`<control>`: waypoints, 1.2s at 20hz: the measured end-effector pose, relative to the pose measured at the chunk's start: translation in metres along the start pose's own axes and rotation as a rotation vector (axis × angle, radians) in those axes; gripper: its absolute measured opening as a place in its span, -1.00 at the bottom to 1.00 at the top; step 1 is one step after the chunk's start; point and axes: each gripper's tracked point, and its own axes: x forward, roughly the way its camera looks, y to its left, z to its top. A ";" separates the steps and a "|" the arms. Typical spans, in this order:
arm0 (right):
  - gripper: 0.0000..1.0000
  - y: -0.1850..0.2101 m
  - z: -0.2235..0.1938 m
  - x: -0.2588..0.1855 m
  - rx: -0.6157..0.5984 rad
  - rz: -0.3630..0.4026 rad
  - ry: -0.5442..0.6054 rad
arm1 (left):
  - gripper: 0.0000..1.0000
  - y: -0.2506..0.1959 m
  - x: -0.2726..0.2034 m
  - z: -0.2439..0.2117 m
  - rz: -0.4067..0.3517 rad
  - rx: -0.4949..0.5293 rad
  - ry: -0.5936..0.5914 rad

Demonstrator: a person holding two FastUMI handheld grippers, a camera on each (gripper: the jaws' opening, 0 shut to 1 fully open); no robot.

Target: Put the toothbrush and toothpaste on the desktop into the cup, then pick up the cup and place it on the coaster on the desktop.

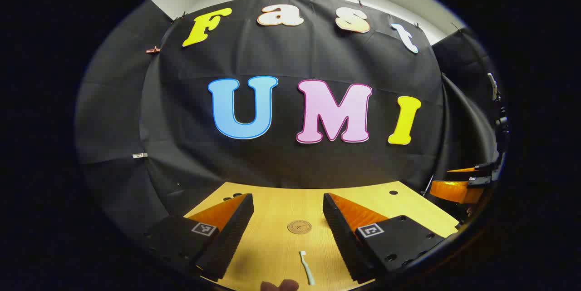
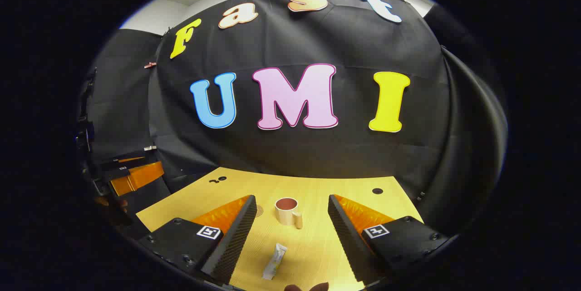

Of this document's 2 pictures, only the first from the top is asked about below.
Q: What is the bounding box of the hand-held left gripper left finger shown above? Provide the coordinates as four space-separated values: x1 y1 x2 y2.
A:
143 193 255 282

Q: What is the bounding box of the black backdrop cloth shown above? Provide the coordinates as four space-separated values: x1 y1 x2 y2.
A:
75 0 500 246

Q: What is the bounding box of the round brown coaster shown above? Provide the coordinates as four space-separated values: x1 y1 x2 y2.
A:
287 220 313 235

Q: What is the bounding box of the pale green toothbrush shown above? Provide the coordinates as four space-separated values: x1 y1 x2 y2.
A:
299 251 315 286

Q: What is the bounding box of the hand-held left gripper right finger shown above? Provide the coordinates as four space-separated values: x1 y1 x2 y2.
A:
323 192 448 285

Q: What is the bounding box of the wooden desktop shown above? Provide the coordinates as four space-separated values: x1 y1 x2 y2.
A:
184 181 460 291

